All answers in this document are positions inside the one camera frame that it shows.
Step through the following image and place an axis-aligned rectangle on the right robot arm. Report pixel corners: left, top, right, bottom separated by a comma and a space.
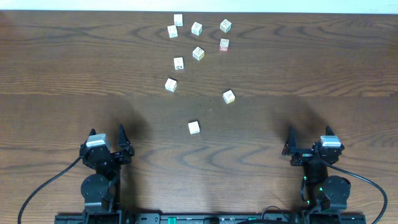
282, 126, 351, 223

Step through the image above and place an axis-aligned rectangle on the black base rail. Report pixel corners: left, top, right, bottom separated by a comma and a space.
54, 213, 366, 224

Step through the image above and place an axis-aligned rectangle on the wooden block green side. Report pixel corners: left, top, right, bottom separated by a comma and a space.
191, 22, 203, 35

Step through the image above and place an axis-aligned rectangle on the wooden block yellow side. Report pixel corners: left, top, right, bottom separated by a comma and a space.
192, 47, 205, 61

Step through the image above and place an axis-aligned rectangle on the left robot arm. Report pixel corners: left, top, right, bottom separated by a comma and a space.
80, 125, 136, 223

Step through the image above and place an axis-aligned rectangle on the wooden block red side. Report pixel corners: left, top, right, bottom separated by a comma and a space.
219, 39, 229, 52

